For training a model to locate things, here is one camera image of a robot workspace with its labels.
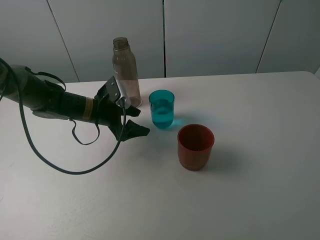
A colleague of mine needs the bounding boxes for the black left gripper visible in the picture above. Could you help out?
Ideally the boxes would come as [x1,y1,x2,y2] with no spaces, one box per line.
[94,86,150,142]

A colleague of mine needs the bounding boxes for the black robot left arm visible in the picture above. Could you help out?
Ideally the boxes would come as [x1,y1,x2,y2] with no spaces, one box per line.
[0,60,150,142]

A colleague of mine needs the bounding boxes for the black camera cable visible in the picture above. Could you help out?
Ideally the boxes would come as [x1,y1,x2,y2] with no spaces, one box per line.
[0,58,127,176]

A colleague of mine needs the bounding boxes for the teal translucent plastic cup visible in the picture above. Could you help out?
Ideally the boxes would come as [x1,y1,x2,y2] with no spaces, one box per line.
[148,89,175,129]

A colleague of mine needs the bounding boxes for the clear plastic water bottle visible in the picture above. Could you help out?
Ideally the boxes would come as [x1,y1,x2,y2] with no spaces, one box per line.
[112,37,142,108]

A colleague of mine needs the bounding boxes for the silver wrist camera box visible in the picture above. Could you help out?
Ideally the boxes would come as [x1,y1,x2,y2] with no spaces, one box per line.
[105,76,131,109]

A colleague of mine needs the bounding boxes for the red plastic cup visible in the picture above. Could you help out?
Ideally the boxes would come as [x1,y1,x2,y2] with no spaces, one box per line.
[177,124,215,172]

